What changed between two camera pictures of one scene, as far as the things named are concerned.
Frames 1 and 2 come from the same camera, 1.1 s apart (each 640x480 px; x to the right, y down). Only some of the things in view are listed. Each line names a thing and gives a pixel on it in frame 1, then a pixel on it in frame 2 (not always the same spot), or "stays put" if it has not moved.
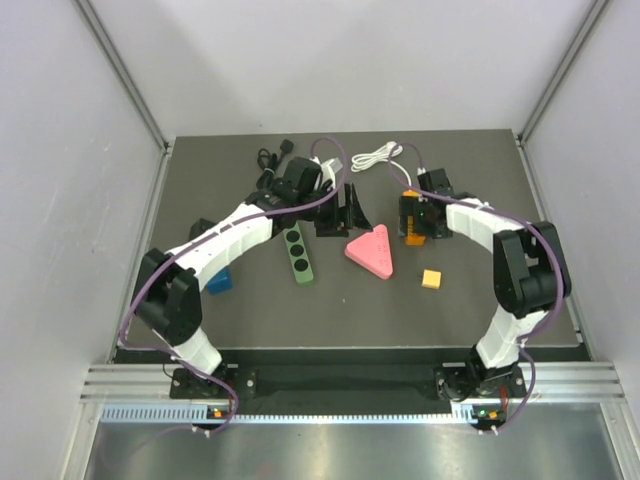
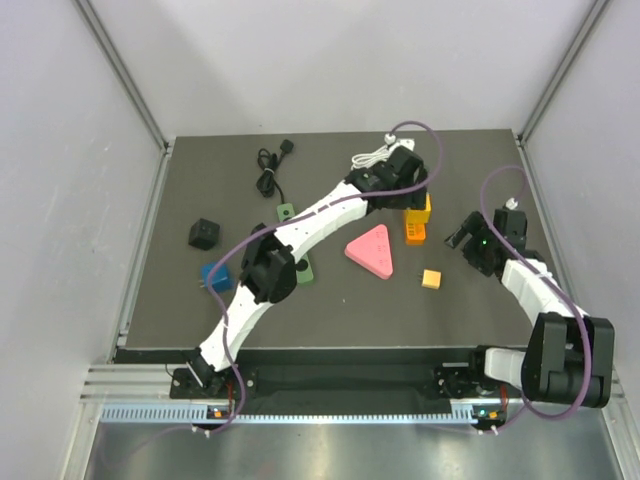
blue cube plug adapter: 221,282 stays put
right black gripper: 434,232 to 470,226
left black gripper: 343,217 to 413,199
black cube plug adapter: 199,227 stays put
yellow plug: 431,279 stays put
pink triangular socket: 372,251 stays put
